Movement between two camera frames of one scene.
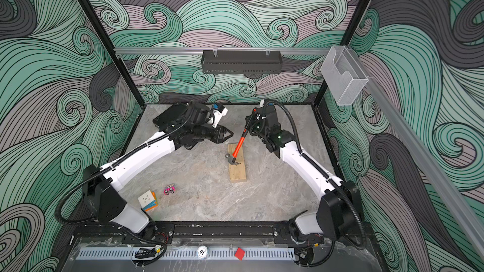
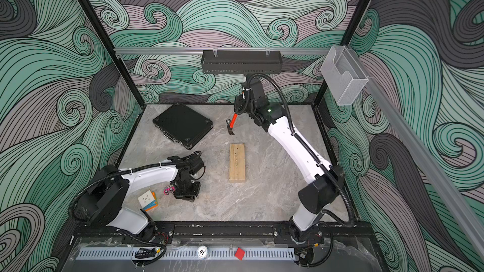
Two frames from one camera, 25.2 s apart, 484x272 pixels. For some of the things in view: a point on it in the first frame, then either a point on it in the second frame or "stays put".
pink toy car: [171, 188] stays put
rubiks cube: [148, 201] stays put
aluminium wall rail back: [131, 51] stays put
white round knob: [202, 252] stays put
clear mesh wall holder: [343, 74] stays put
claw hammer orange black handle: [232, 157] → [230, 123]
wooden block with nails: [237, 172] stays put
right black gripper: [253, 119] → [240, 101]
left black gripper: [218, 133] → [191, 196]
